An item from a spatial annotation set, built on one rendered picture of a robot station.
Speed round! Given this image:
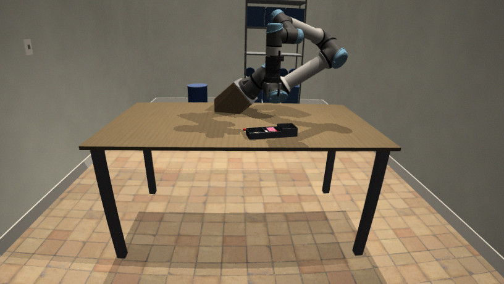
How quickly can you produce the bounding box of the black rack of bins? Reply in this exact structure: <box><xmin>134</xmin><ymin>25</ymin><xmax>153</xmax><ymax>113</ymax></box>
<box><xmin>246</xmin><ymin>123</ymin><xmax>298</xmax><ymax>140</ymax></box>

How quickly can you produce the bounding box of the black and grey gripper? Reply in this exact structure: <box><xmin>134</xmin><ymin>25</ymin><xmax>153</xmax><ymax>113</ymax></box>
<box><xmin>264</xmin><ymin>46</ymin><xmax>284</xmax><ymax>97</ymax></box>

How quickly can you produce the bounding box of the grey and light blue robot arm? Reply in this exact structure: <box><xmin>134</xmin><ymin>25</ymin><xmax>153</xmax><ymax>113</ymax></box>
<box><xmin>238</xmin><ymin>9</ymin><xmax>348</xmax><ymax>104</ymax></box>

